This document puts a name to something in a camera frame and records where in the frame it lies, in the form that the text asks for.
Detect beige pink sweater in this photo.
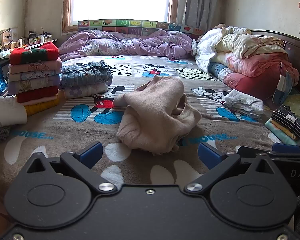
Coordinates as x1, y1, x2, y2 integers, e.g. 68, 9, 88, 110
113, 76, 202, 154

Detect white folded clothes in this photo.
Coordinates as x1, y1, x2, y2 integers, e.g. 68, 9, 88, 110
223, 89, 264, 120

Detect teal folded garment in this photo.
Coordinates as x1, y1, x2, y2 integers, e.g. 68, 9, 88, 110
265, 119, 300, 145

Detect black white striped garment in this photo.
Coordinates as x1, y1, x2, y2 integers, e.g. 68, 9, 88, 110
271, 105, 300, 139

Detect Mickey Mouse bed blanket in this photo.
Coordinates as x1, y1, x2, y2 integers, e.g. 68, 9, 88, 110
0, 56, 278, 198

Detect pink red folded quilt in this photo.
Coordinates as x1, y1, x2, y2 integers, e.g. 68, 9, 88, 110
207, 53, 299, 105

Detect mustard yellow folded garment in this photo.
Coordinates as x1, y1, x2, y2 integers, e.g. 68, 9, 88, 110
25, 91, 64, 116

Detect dark red folded garment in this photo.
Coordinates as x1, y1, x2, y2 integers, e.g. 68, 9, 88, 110
16, 86, 58, 103

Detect white fluffy garment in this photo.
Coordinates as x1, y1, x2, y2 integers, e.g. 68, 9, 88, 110
0, 96, 27, 127

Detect folded denim garment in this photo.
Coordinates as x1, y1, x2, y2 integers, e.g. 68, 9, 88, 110
59, 60, 113, 89

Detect dark wooden headboard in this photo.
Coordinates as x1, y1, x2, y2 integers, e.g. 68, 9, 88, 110
251, 29, 300, 92

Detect light blue folded garment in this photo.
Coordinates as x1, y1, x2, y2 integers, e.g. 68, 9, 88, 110
8, 69, 62, 82

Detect purple folded garment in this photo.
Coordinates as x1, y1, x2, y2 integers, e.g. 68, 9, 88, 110
8, 75, 60, 95

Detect pink folded garment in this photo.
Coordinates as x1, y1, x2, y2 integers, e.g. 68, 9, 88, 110
8, 59, 62, 74

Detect cream yellow blanket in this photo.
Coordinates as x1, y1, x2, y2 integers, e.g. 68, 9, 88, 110
215, 26, 286, 59

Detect white quilted duvet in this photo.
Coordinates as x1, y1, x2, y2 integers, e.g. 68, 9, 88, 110
195, 26, 251, 73

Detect purple crumpled duvet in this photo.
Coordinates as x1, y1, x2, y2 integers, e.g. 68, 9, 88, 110
59, 29, 194, 61

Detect cluttered desk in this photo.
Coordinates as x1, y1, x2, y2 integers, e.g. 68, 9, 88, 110
0, 27, 58, 62

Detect colourful alphabet play mat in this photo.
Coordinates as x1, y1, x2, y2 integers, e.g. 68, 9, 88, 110
77, 19, 205, 40

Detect black desk lamp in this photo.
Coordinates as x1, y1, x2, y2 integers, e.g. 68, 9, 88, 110
0, 28, 13, 49

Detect grey curtain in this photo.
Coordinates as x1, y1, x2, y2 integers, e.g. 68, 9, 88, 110
175, 0, 224, 31

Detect window with wooden frame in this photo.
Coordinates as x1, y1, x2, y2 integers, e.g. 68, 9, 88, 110
62, 0, 178, 34

